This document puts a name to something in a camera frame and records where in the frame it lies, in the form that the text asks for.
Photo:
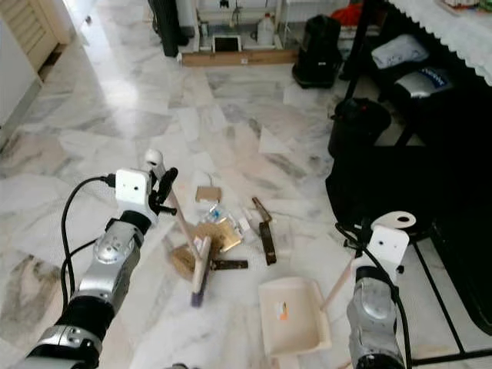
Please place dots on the tall black appliance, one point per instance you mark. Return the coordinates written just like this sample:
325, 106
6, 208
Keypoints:
167, 27

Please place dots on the red cloth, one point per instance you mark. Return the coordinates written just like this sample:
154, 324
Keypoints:
347, 14

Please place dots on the long brown cardboard strip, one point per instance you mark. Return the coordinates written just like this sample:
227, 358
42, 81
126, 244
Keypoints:
266, 231

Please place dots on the clear plastic wrapper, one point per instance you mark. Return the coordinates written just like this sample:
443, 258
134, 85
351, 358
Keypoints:
217, 214

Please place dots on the long wooden plank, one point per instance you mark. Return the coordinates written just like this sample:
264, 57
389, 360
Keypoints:
238, 58

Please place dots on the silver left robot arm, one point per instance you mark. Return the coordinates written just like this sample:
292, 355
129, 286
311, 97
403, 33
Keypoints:
115, 265

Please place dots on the tan crumpled cardboard piece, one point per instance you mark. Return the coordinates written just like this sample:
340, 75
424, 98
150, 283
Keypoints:
183, 261

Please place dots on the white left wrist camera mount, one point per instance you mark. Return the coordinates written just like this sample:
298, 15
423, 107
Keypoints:
132, 192

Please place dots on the small square cardboard piece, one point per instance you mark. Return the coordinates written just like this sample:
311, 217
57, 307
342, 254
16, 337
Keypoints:
207, 194

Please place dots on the white lace tablecloth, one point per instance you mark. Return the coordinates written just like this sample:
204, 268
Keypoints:
450, 31

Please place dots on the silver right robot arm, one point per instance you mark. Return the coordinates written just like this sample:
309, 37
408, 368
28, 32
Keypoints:
373, 315

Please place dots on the white plastic bag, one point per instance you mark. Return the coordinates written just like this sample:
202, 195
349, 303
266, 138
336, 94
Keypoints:
400, 51

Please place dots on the black table with frame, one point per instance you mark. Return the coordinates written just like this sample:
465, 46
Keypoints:
415, 192

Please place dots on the silver and blue bag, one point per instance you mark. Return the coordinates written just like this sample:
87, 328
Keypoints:
423, 83

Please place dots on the white framed tablet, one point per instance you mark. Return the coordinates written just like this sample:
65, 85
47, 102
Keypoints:
226, 44

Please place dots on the dark flat strip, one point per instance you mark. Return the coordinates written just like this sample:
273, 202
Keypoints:
234, 264

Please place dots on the clear plastic jug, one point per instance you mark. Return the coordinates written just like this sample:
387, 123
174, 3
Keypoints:
265, 31

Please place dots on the black round bag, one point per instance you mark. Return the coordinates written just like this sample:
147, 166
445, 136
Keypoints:
360, 127

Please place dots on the louvered wooden door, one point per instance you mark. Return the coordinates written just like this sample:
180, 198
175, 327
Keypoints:
34, 27

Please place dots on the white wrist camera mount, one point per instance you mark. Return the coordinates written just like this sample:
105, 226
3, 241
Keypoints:
132, 192
388, 246

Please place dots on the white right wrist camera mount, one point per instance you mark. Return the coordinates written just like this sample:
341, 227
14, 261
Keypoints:
388, 246

